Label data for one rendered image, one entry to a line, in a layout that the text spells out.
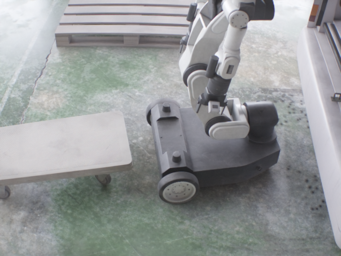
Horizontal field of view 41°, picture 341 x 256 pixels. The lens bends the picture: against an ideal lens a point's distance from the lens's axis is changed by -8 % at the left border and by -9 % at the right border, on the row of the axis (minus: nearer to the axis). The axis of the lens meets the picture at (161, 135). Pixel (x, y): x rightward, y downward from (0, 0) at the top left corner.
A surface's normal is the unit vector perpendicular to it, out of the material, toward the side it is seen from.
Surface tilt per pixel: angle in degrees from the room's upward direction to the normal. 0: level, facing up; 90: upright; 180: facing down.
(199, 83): 90
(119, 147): 0
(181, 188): 90
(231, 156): 0
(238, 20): 90
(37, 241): 0
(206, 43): 115
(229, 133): 90
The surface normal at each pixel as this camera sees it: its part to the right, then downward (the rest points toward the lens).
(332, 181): -1.00, -0.04
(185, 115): 0.00, -0.70
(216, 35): 0.13, 0.71
